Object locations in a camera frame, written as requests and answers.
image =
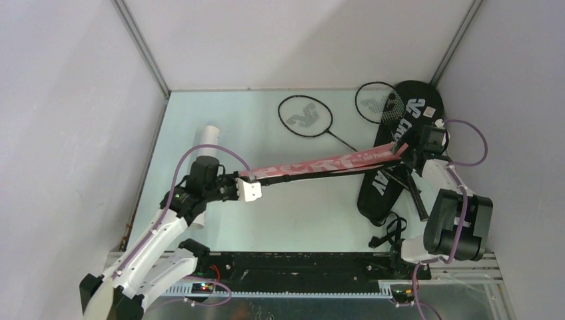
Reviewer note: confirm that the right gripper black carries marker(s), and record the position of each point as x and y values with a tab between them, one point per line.
408	158

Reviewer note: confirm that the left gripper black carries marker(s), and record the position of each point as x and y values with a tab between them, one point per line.
232	177

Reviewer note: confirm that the pink SPORT racket bag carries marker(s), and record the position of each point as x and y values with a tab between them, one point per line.
379	157

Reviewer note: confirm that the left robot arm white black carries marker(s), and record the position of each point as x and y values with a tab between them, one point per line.
128	287

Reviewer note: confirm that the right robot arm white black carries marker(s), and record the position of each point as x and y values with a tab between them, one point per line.
458	224

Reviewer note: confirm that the black racket bag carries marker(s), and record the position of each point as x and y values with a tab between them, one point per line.
381	189

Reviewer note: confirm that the black racket right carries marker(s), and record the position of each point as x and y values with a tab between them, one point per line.
379	103

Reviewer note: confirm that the black racket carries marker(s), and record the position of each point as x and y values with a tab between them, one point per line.
308	117
379	103

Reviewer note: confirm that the left controller board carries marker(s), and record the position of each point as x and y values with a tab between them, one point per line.
202	288

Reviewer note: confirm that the controller board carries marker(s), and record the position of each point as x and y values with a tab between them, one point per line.
403	296
202	288

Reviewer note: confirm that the black racket left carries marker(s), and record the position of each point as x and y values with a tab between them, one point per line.
308	117

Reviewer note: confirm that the right controller board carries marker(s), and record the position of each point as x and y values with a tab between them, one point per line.
403	296

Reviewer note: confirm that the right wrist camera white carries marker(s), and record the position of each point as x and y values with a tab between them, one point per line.
439	123

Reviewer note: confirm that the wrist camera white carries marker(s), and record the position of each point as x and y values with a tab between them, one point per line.
439	123
248	191

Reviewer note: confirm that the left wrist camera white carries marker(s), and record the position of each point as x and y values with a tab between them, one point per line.
248	191

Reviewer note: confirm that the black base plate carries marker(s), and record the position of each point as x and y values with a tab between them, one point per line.
333	273

